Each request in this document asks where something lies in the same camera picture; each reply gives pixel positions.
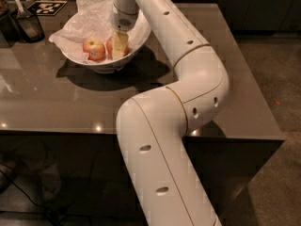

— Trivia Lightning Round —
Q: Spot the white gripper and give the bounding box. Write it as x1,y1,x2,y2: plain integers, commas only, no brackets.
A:
109,6,138,59

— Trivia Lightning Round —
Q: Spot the red apple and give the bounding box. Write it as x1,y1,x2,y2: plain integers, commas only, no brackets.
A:
105,37,129,58

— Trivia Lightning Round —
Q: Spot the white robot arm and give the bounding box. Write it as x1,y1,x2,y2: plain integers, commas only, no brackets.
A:
113,0,230,226

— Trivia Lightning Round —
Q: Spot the yellow-red apple with sticker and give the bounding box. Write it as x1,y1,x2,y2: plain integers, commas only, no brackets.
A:
82,38,105,61

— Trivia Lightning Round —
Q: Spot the white ceramic bowl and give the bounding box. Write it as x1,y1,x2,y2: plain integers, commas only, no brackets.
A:
50,10,151,73

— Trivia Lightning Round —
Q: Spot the white crumpled paper liner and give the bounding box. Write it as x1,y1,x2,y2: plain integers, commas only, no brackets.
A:
49,0,151,67

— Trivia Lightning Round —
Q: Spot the black white fiducial marker card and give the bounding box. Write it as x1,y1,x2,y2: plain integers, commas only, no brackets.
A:
27,1,67,16

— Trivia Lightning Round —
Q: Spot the black cup with utensil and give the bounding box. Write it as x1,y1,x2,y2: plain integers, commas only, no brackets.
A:
12,0,44,43

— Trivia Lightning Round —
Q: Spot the black floor cable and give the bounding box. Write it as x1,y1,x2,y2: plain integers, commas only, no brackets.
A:
0,169,95,226

